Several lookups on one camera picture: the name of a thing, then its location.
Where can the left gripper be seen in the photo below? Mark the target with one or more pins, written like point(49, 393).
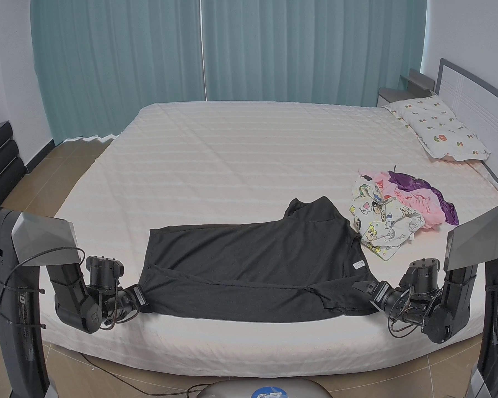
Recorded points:
point(132, 301)

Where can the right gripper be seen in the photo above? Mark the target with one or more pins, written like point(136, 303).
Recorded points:
point(392, 303)

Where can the black T-shirt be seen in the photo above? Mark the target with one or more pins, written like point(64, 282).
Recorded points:
point(253, 255)

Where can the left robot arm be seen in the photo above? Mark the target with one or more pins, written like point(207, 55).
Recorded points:
point(20, 305)

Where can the bed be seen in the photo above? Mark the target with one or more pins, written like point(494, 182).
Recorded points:
point(232, 160)

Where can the white printed pyjama garment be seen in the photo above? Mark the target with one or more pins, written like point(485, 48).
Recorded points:
point(381, 222)

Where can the pink garment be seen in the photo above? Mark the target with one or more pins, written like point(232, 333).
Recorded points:
point(419, 205)

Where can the purple garment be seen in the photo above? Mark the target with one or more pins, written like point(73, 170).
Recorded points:
point(406, 180)

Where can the white printed pillow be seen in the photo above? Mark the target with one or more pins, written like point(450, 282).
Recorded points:
point(435, 125)

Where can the grey white bedside table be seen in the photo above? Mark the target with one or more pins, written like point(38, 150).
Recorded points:
point(396, 95)

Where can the black chest of drawers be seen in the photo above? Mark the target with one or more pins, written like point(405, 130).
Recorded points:
point(0, 156)

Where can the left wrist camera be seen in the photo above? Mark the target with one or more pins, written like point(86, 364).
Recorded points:
point(120, 269)

